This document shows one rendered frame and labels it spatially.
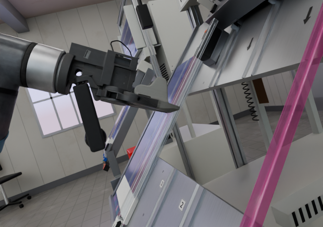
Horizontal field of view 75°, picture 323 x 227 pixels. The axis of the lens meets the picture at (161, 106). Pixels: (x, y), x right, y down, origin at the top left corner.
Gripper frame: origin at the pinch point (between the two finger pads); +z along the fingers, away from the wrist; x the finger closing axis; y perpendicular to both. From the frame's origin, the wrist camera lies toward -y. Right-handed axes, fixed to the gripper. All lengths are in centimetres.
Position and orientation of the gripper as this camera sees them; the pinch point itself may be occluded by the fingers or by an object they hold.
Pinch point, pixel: (170, 110)
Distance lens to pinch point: 41.0
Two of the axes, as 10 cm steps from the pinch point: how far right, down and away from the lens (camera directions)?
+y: 2.0, -9.7, 1.1
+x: -2.7, 0.5, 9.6
